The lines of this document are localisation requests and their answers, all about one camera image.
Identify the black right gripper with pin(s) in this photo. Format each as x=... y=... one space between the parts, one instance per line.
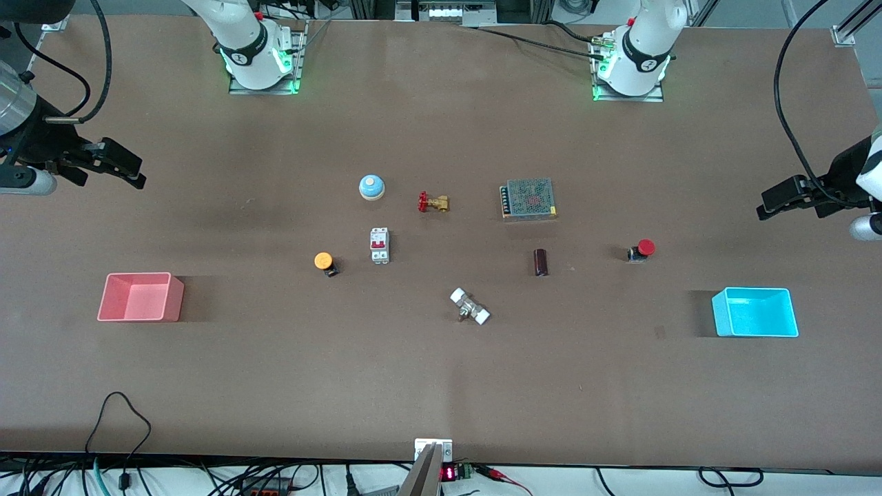
x=38 y=141

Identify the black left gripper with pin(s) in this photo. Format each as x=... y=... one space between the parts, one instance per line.
x=845 y=172

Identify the red push button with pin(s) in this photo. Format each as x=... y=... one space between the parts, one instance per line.
x=645 y=247

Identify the yellow push button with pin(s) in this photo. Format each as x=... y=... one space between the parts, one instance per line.
x=323 y=260

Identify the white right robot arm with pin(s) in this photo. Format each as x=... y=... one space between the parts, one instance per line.
x=248 y=41

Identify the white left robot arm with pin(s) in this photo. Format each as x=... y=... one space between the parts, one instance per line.
x=641 y=41

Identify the cyan plastic bin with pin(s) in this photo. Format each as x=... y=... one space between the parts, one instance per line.
x=754 y=317

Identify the pink plastic bin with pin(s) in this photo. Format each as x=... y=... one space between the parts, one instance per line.
x=141 y=303

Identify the blue white dome button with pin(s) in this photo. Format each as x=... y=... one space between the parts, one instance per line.
x=371 y=186

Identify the dark brown cylindrical capacitor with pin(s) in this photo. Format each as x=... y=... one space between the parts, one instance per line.
x=541 y=262

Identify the metal mesh power supply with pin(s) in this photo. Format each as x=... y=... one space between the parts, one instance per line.
x=529 y=198

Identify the white red circuit breaker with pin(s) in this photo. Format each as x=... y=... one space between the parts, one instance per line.
x=380 y=245

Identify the metal fitting white caps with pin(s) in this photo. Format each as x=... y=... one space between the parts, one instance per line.
x=470 y=306

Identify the grey electronics box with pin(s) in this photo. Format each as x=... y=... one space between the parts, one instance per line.
x=444 y=12

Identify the red alligator clip lead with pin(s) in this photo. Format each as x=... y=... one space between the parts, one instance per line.
x=503 y=475

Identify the red digit display module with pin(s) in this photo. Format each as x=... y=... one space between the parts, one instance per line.
x=451 y=473

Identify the aluminium corner bracket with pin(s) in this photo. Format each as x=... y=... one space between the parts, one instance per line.
x=55 y=26
x=844 y=34

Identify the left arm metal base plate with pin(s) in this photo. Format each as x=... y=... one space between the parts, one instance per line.
x=627 y=98

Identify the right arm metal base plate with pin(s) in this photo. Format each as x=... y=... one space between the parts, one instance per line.
x=298 y=48

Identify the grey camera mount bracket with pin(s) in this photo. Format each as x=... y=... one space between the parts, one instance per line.
x=427 y=475

